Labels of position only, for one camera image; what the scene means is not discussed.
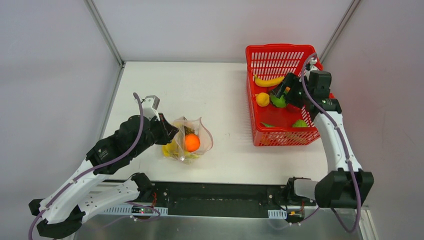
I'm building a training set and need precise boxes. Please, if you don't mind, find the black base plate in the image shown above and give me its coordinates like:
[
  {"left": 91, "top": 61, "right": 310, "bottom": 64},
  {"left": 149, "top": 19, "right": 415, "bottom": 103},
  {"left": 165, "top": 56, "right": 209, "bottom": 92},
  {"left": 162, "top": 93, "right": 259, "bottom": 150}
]
[{"left": 136, "top": 181, "right": 316, "bottom": 218}]

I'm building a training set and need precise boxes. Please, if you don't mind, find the clear zip top bag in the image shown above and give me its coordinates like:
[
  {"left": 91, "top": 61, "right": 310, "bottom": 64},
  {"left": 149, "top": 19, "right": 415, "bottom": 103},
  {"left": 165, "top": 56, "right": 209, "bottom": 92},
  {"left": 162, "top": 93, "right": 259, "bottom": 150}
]
[{"left": 161, "top": 116, "right": 214, "bottom": 165}]

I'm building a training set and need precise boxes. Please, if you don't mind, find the green toy lime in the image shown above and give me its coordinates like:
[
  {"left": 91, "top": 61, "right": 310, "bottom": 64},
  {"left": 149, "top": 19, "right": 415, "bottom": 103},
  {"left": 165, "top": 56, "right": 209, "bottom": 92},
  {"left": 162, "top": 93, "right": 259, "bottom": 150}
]
[{"left": 292, "top": 119, "right": 309, "bottom": 128}]

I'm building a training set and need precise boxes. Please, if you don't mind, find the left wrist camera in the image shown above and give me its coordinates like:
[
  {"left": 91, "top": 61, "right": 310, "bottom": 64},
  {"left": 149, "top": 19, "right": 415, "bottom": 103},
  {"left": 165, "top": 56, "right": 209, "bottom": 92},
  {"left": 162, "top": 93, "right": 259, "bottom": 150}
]
[{"left": 142, "top": 95, "right": 160, "bottom": 121}]

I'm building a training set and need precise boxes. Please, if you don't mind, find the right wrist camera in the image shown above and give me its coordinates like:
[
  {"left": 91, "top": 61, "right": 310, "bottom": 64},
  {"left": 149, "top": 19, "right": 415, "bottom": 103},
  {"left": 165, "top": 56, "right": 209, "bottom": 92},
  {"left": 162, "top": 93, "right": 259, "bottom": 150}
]
[{"left": 304, "top": 57, "right": 320, "bottom": 76}]

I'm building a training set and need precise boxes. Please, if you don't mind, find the yellow toy lemon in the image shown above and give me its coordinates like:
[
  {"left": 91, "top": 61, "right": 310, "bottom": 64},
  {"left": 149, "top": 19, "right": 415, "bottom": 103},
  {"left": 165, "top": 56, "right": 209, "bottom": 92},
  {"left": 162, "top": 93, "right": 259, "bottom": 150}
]
[{"left": 255, "top": 92, "right": 270, "bottom": 107}]

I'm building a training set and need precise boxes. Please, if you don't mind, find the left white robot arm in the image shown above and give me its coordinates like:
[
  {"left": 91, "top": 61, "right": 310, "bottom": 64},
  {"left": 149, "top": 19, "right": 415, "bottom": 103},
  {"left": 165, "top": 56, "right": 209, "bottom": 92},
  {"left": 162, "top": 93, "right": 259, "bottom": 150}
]
[{"left": 28, "top": 113, "right": 179, "bottom": 239}]

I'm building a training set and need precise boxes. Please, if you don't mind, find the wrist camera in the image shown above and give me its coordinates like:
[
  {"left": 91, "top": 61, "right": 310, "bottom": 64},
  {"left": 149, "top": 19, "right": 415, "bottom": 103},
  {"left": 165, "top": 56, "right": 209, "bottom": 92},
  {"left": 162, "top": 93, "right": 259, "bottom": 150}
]
[
  {"left": 142, "top": 95, "right": 160, "bottom": 121},
  {"left": 304, "top": 57, "right": 320, "bottom": 76}
]

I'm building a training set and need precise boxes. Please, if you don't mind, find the single yellow banana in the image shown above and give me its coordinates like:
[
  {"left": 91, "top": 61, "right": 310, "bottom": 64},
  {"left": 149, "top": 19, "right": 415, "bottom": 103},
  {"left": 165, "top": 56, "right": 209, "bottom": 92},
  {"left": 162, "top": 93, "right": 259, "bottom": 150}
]
[{"left": 253, "top": 75, "right": 285, "bottom": 88}]

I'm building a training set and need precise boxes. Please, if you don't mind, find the toy watermelon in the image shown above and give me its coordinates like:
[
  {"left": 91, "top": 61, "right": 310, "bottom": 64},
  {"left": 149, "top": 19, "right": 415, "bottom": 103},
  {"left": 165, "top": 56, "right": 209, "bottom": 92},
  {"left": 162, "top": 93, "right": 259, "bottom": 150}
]
[{"left": 269, "top": 94, "right": 288, "bottom": 108}]

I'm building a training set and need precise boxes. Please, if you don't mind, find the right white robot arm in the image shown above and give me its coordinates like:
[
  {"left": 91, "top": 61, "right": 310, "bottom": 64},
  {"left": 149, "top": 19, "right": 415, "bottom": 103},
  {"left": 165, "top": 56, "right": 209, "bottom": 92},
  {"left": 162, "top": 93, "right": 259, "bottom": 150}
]
[{"left": 272, "top": 70, "right": 374, "bottom": 209}]

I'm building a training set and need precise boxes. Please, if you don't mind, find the red plastic basket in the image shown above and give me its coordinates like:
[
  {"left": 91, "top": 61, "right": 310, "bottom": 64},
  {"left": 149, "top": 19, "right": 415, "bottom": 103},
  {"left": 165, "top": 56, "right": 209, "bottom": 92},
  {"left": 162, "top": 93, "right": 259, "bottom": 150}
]
[{"left": 245, "top": 43, "right": 320, "bottom": 147}]

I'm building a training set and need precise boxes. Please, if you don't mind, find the orange toy orange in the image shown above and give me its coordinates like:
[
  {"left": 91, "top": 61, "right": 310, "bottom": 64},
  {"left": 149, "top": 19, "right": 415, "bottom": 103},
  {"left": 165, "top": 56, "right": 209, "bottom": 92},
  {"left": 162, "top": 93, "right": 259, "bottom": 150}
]
[{"left": 184, "top": 133, "right": 201, "bottom": 153}]

